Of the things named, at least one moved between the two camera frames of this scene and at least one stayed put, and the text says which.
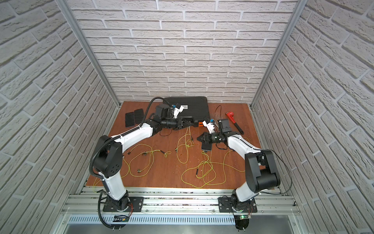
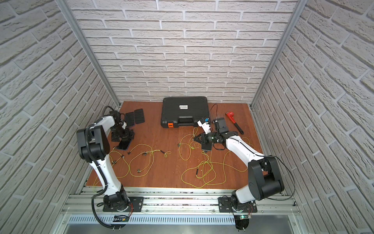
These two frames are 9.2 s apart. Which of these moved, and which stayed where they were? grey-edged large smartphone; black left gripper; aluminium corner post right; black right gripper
Moved: black left gripper
Stayed: aluminium corner post right; grey-edged large smartphone; black right gripper
